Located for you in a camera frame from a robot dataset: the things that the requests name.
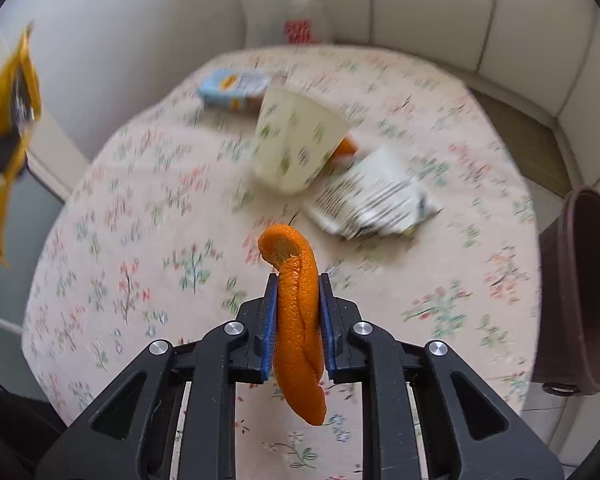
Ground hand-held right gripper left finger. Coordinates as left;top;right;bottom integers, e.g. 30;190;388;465
37;272;281;480

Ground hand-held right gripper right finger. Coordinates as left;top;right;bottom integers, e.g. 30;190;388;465
319;272;566;480

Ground long orange peel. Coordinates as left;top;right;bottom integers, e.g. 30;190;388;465
257;223;328;427

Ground brown trash bin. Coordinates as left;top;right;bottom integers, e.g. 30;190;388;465
531;186;600;397

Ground yellow snack wrapper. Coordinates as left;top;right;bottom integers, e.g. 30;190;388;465
0;22;43;268

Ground crumpled white printed wrapper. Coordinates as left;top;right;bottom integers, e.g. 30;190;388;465
305;147;443;240

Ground small orange peel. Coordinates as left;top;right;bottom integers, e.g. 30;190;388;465
327;136;360;167

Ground floral print paper cup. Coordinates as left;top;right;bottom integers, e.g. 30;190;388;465
252;85;353;196

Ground light blue drink carton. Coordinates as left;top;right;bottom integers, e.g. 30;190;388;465
197;69;288;111

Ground white plastic shopping bag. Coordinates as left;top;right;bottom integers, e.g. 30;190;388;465
239;0;336;48

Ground white kitchen base cabinets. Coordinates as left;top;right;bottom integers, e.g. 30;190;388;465
330;0;600;201

